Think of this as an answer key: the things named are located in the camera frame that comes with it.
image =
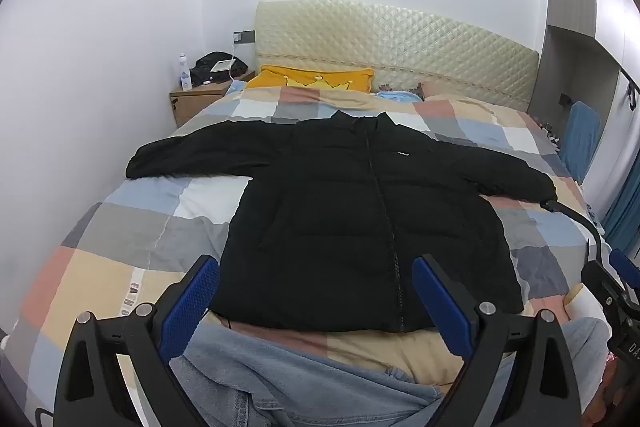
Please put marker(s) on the person's blue jeans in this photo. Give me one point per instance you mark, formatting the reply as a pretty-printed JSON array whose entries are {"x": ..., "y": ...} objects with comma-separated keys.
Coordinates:
[{"x": 300, "y": 382}]

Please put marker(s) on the wooden nightstand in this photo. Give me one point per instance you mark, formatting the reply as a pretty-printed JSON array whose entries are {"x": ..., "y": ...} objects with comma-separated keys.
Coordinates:
[{"x": 197, "y": 99}]

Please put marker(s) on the black bag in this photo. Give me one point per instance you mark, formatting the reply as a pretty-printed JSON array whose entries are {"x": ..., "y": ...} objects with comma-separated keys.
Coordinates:
[{"x": 212, "y": 69}]

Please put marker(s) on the grey wall socket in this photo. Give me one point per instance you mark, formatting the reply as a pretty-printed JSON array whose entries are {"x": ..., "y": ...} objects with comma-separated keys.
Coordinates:
[{"x": 244, "y": 37}]

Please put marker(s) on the checkered patchwork blanket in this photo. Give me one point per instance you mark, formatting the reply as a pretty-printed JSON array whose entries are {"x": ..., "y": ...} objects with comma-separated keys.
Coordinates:
[{"x": 125, "y": 227}]

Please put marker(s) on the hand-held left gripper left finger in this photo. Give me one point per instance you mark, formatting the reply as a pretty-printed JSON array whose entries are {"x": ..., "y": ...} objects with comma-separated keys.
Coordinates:
[{"x": 192, "y": 302}]

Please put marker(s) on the teal curtain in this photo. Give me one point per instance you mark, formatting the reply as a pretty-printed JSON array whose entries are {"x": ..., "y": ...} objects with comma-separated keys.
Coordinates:
[{"x": 622, "y": 217}]

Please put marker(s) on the cream quilted headboard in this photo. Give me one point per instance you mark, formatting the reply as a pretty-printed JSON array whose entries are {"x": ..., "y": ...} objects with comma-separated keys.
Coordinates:
[{"x": 400, "y": 42}]

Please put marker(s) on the yellow pillow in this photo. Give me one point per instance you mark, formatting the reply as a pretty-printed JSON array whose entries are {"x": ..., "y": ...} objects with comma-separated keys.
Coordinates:
[{"x": 310, "y": 79}]

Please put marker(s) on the black puffer jacket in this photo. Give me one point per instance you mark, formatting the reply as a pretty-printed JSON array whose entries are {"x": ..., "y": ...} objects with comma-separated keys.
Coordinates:
[{"x": 330, "y": 207}]

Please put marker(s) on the light blue cloth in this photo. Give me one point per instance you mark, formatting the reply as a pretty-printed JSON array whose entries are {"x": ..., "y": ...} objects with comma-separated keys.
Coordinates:
[{"x": 397, "y": 97}]

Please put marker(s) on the small black wall fixture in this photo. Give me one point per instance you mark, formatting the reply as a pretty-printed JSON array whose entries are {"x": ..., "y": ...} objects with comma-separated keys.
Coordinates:
[{"x": 566, "y": 99}]

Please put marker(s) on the white tablet device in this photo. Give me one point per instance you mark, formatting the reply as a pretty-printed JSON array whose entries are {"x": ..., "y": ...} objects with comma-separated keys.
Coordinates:
[{"x": 221, "y": 66}]

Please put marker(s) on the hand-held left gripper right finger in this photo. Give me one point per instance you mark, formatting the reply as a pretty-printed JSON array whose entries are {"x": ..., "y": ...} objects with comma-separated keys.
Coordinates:
[{"x": 442, "y": 307}]

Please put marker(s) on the blue hanging towel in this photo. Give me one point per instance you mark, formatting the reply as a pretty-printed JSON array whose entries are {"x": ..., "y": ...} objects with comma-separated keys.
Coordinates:
[{"x": 580, "y": 142}]

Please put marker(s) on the grey wardrobe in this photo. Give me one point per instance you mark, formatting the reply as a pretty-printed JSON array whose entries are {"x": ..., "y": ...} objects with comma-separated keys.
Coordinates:
[{"x": 570, "y": 7}]

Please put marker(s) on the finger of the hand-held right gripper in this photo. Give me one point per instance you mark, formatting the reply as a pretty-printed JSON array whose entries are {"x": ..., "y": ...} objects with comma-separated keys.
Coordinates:
[{"x": 625, "y": 269}]

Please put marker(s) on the white spray bottle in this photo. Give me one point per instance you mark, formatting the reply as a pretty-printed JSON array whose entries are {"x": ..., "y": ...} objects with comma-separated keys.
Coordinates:
[{"x": 185, "y": 74}]

